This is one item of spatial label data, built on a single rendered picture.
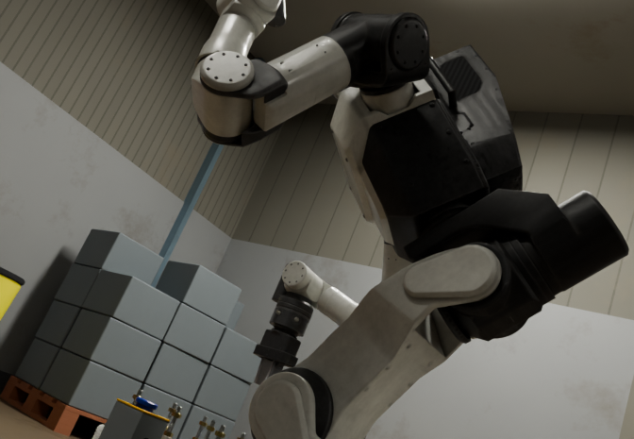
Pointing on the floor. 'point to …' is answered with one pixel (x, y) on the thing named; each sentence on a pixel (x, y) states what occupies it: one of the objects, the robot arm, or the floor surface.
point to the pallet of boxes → (136, 343)
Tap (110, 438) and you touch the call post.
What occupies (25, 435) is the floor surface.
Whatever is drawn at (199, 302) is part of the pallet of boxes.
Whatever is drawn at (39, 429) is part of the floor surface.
